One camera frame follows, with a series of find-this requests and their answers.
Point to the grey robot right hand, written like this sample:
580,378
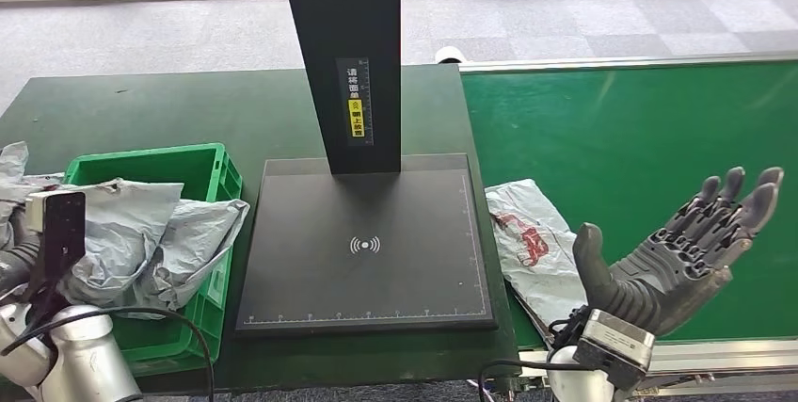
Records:
667,281

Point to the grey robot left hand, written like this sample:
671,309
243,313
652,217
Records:
12,227

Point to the grey parcel bag red stain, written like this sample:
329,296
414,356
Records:
118,224

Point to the white parcel bag red logo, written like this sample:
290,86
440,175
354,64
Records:
530,274

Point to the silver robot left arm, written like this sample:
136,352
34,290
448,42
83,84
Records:
81,362

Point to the green conveyor belt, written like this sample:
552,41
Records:
623,137

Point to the black inbound scanner machine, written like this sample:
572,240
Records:
312,274

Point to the white courier bag red print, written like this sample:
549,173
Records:
12,162

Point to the green plastic crate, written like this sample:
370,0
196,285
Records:
156,165

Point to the dark green table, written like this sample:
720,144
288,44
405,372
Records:
156,112

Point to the white round roller cap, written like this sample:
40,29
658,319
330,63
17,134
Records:
449,55

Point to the black yellow label sticker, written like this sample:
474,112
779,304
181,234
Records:
355,118

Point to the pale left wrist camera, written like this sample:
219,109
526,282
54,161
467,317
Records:
62,231

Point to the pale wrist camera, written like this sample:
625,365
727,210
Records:
62,231
614,343

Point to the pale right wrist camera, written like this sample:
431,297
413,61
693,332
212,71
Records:
614,343

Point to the aluminium conveyor frame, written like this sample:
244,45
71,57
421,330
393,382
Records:
717,352

